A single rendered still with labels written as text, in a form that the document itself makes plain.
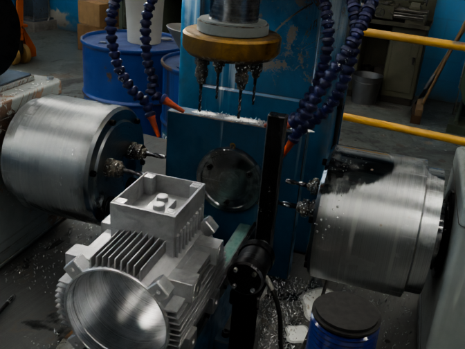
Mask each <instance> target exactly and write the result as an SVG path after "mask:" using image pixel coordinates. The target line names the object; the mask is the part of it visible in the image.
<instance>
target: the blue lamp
mask: <svg viewBox="0 0 465 349"><path fill-rule="evenodd" d="M379 330H380V328H379V329H378V330H377V331H376V332H375V333H374V334H371V335H369V336H366V337H360V338H349V337H342V336H339V335H337V334H334V333H332V332H330V331H328V330H326V329H325V328H323V327H322V326H321V325H320V324H319V323H318V322H317V321H316V320H315V318H314V317H313V314H312V311H311V319H310V324H309V331H308V336H307V344H306V349H376V343H377V339H378V335H379Z"/></svg>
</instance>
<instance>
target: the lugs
mask: <svg viewBox="0 0 465 349"><path fill-rule="evenodd" d="M218 228H219V225H218V224H217V223H216V222H215V221H214V220H213V218H212V217H211V216H210V215H209V216H207V217H206V218H205V219H203V221H202V222H201V228H200V230H201V231H202V233H203V234H204V235H205V236H208V237H210V236H211V235H212V234H214V233H215V232H216V231H217V229H218ZM88 266H89V261H88V260H87V259H86V258H85V257H84V255H83V254H82V253H81V254H80V255H78V256H76V257H75V258H74V259H72V261H70V262H69V263H68V264H67V265H66V266H65V267H64V270H65V272H66V273H67V274H68V275H69V276H70V277H71V278H72V279H74V278H75V277H76V276H77V275H79V274H81V273H82V272H83V270H84V269H86V268H87V267H88ZM174 288H175V287H174V286H173V284H172V283H171V282H170V281H169V280H168V278H167V277H166V276H165V275H164V274H162V275H161V276H159V277H158V278H156V279H154V280H153V281H152V283H151V284H150V285H149V287H148V288H147V289H148V290H149V292H150V293H151V294H152V295H153V296H154V298H155V299H156V300H157V301H158V302H161V301H162V300H164V299H165V298H167V297H168V296H169V295H170V294H171V293H172V291H173V290H174ZM67 340H68V342H69V343H70V344H71V345H72V346H73V347H74V348H75V349H84V348H85V346H84V345H83V344H82V343H81V342H80V341H79V339H78V338H77V337H76V336H75V334H74V333H73V334H72V335H71V336H70V337H69V338H68V339H67Z"/></svg>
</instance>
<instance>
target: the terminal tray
mask: <svg viewBox="0 0 465 349"><path fill-rule="evenodd" d="M148 175H153V177H148ZM193 184H198V186H193ZM205 189H206V184H204V183H200V182H196V181H190V180H186V179H180V178H176V177H170V176H166V175H162V174H156V173H153V172H146V173H145V174H144V175H142V176H141V177H140V178H139V179H137V180H136V181H135V182H133V184H132V185H130V186H129V187H128V188H126V189H125V190H124V191H123V192H121V193H120V194H119V195H118V196H117V197H116V198H115V199H113V200H112V201H111V202H110V227H111V237H112V236H113V235H114V234H115V233H116V232H117V231H118V230H119V231H120V233H121V232H122V231H123V230H125V234H126V233H127V232H128V231H129V230H131V234H132V233H133V232H134V231H136V233H137V235H138V234H139V233H140V232H141V231H142V232H143V237H144V236H145V235H146V234H147V233H148V240H149V239H150V238H151V237H152V236H154V242H155V241H157V239H159V238H160V246H161V245H162V243H164V241H166V253H168V254H169V255H170V256H172V257H173V258H174V257H176V258H178V257H179V253H180V254H182V249H184V250H185V246H186V245H188V242H189V241H190V242H191V241H192V237H193V238H194V234H195V233H196V234H197V231H198V230H200V228H201V222H202V221H203V215H204V200H205ZM119 199H123V200H124V201H123V202H119V201H118V200H119ZM168 210H173V211H174V212H173V213H169V212H168Z"/></svg>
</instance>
